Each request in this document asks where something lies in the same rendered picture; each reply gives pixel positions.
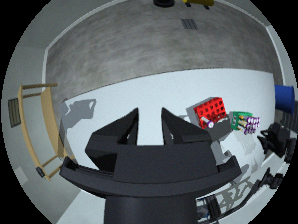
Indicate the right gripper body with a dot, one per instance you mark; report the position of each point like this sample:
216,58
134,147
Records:
265,144

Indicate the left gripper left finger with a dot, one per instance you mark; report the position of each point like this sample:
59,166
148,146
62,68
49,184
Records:
118,131

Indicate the red tube rack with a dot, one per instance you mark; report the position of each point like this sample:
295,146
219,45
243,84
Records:
212,106

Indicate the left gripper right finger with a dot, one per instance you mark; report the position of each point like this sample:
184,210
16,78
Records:
183,132

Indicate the green tube rack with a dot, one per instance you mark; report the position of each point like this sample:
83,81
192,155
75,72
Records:
236,118

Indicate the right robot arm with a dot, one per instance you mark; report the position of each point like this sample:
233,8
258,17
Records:
282,143

